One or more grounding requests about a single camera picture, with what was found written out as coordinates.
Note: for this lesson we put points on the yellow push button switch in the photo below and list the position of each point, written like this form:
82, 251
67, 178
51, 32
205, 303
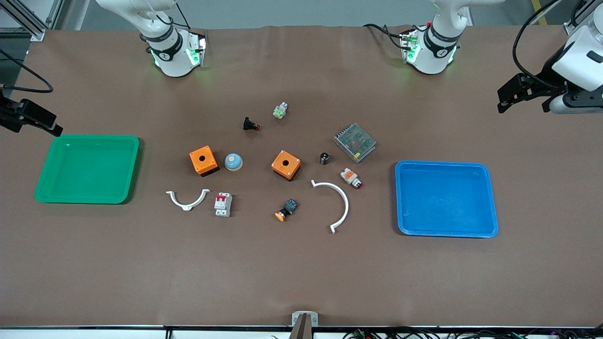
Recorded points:
286, 210

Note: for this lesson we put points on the metal left base connector plate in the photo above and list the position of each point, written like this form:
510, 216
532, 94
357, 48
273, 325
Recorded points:
409, 47

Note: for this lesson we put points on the large white curved clamp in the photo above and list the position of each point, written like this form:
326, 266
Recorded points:
346, 202

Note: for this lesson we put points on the red orange indicator lamp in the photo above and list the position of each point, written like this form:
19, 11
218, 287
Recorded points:
351, 178

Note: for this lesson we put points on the green plastic tray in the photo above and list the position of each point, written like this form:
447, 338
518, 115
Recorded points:
87, 170

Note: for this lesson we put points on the metal base connector plate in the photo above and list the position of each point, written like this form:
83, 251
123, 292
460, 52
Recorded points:
197, 49
409, 47

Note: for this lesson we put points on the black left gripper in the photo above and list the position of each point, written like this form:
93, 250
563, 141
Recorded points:
548, 75

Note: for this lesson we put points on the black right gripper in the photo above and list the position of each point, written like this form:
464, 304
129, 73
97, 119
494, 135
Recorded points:
9, 114

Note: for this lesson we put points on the orange button enclosure box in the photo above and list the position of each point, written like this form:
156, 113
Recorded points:
203, 160
286, 165

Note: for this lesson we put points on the grey table edge bracket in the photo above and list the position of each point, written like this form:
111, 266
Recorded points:
297, 318

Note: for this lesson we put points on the aluminium frame profile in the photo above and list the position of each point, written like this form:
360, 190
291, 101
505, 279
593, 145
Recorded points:
28, 26

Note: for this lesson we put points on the green white indicator lamp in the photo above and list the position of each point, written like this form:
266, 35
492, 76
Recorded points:
280, 110

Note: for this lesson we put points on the black red small switch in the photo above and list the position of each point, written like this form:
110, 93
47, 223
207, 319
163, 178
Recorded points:
248, 124

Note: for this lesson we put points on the small white curved clamp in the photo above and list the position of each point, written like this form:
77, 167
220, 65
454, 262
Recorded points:
187, 206

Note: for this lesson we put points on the white red circuit breaker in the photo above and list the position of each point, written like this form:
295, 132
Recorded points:
223, 204

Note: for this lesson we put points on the blue plastic tray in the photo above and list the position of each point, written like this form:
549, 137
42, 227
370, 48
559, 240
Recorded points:
446, 200

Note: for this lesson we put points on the small black capacitor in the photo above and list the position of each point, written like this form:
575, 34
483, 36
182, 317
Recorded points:
324, 158

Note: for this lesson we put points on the light blue dome button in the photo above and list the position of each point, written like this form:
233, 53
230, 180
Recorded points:
233, 162

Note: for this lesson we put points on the metal right base connector plate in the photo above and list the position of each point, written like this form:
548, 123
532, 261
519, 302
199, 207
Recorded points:
197, 49

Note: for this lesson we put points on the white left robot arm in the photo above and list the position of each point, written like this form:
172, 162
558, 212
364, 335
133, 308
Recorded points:
435, 52

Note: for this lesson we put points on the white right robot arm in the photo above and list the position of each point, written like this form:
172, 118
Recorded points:
169, 61

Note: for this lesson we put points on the metal mesh power supply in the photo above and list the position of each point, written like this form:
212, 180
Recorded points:
355, 142

